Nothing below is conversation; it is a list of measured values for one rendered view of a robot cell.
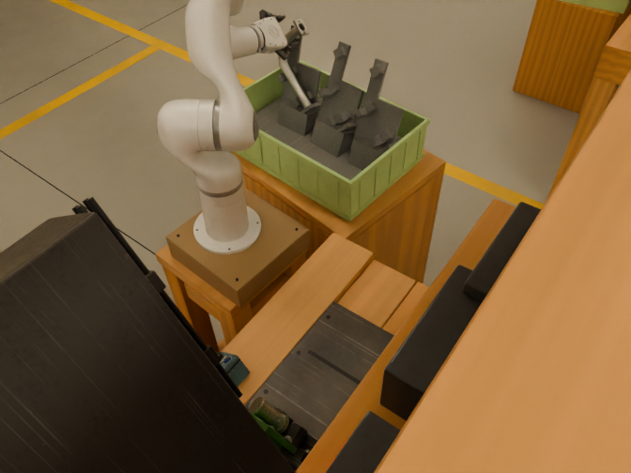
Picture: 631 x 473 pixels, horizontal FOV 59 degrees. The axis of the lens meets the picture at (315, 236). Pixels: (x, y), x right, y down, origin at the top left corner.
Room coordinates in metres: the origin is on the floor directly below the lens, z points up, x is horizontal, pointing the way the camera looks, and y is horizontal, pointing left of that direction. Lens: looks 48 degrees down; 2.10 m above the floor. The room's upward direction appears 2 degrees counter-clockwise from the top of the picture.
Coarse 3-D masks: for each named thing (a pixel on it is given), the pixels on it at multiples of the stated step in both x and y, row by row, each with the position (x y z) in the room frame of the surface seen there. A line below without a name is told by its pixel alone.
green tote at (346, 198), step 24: (264, 96) 1.81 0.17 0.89; (408, 120) 1.58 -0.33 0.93; (264, 144) 1.49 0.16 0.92; (408, 144) 1.46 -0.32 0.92; (264, 168) 1.50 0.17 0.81; (288, 168) 1.42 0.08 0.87; (312, 168) 1.34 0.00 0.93; (384, 168) 1.36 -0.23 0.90; (408, 168) 1.47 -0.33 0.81; (312, 192) 1.35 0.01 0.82; (336, 192) 1.28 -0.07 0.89; (360, 192) 1.27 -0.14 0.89
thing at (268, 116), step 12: (264, 108) 1.79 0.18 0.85; (276, 108) 1.79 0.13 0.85; (264, 120) 1.72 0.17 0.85; (276, 120) 1.71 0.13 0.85; (276, 132) 1.64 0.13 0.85; (288, 132) 1.64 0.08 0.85; (312, 132) 1.63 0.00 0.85; (288, 144) 1.57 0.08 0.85; (300, 144) 1.57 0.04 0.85; (312, 144) 1.57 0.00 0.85; (312, 156) 1.50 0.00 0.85; (324, 156) 1.50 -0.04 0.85; (348, 156) 1.50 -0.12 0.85; (336, 168) 1.43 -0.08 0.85; (348, 168) 1.43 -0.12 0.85
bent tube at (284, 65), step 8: (296, 24) 1.75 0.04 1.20; (304, 24) 1.77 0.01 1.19; (288, 32) 1.77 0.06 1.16; (296, 32) 1.75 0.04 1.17; (304, 32) 1.75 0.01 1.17; (288, 40) 1.76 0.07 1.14; (280, 64) 1.75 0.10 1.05; (288, 72) 1.73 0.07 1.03; (288, 80) 1.72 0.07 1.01; (296, 80) 1.72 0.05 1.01; (296, 88) 1.69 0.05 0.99; (304, 96) 1.67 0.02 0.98; (304, 104) 1.65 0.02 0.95
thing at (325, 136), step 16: (336, 64) 1.70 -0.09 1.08; (336, 80) 1.67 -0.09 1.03; (336, 96) 1.65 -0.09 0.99; (352, 96) 1.61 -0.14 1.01; (320, 112) 1.66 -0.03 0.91; (336, 112) 1.62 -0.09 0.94; (352, 112) 1.58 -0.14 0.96; (320, 128) 1.58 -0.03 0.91; (336, 128) 1.55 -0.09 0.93; (320, 144) 1.55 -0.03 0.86; (336, 144) 1.51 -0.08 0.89
